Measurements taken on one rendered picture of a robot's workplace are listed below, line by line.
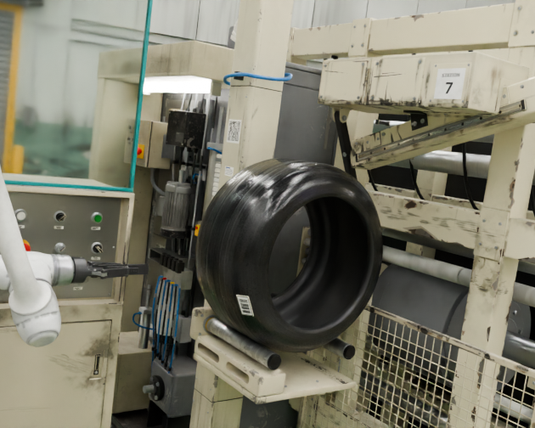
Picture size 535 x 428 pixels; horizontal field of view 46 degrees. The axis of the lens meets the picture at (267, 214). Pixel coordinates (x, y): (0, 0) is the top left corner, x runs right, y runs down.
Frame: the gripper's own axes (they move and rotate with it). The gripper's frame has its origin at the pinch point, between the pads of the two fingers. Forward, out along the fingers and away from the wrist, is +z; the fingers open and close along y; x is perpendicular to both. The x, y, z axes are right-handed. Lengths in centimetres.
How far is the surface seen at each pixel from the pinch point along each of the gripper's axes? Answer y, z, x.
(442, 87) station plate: -59, 55, -63
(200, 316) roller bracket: -9.0, 19.0, 13.1
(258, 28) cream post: -6, 29, -77
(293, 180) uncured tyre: -39, 24, -34
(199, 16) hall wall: 779, 427, -240
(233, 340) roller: -25.2, 21.0, 15.5
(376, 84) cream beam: -35, 55, -64
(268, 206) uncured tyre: -40, 17, -26
